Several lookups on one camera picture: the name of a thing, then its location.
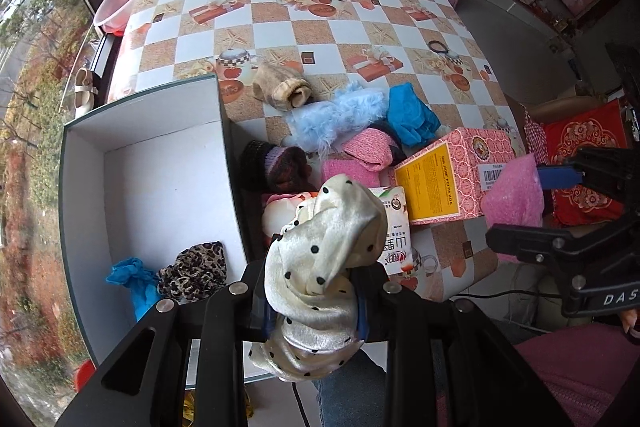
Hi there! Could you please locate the checkered tablecloth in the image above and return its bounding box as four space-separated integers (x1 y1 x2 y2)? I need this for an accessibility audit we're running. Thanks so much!
106 0 526 303

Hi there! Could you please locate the person's leg in jeans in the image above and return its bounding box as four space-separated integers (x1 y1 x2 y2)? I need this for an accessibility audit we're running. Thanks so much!
315 347 388 427

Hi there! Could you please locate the white and pink plush toy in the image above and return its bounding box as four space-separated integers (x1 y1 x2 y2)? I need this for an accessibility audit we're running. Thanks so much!
262 192 321 238

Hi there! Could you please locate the red embroidered cushion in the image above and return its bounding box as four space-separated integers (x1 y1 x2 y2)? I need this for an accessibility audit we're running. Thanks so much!
542 99 633 228

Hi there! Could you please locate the pink fluffy cloth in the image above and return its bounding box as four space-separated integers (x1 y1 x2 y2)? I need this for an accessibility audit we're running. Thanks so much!
481 154 546 230

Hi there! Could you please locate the person's pink garment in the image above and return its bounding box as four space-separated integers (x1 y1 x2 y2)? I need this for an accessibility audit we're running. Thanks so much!
435 322 640 427

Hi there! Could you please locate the gold foil bag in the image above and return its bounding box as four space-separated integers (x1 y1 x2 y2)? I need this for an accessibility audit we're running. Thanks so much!
182 389 201 425

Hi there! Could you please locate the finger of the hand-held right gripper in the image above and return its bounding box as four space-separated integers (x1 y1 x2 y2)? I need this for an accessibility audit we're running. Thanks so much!
486 219 621 267
537 147 640 208

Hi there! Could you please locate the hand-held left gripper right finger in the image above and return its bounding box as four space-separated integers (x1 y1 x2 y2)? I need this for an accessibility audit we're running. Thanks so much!
347 264 573 427

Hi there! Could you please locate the white snack packet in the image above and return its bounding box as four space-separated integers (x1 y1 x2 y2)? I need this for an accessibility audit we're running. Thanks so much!
370 185 413 278

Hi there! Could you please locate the beige sock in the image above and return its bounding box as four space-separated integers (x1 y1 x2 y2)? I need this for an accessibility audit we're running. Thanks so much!
251 62 313 110

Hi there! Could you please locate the person's right hand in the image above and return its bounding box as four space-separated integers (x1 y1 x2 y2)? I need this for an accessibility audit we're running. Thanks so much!
620 307 640 338

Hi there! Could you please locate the pink patterned carton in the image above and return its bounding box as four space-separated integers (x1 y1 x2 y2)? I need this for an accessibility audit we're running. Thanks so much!
392 127 516 226

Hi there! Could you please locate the pink knitted sock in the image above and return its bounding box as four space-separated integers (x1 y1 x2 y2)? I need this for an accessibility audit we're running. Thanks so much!
341 127 401 172

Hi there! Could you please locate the white cardboard box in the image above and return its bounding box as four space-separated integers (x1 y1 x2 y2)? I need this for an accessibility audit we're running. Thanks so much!
58 74 281 390

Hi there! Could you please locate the striped knitted sock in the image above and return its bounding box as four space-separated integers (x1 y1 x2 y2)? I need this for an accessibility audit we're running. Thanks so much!
240 139 313 195

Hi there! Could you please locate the blue glove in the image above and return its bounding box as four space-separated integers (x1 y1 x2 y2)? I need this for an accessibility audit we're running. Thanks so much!
387 83 441 146
105 257 163 323

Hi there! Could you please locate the black cable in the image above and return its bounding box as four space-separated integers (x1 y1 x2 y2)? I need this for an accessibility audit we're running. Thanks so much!
452 289 561 300

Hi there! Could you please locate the red checked cloth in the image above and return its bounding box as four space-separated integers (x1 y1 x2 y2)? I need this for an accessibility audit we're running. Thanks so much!
520 104 548 162

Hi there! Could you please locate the beige shoe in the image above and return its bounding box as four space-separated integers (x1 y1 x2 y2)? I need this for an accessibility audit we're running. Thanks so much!
71 67 99 118

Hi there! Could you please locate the leopard print scrunchie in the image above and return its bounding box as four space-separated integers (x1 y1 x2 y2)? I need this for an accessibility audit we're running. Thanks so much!
156 243 228 305

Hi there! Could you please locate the cream polka dot cloth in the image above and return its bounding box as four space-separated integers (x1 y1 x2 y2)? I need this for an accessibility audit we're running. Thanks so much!
250 174 390 383

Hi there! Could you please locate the light blue fluffy duster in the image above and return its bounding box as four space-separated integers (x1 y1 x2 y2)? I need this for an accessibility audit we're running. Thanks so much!
285 82 391 155

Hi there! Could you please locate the red plastic stool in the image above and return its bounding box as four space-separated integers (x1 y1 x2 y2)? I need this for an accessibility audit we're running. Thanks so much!
74 359 96 393

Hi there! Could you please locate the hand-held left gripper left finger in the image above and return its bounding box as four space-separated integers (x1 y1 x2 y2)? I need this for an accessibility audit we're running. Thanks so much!
57 259 278 427

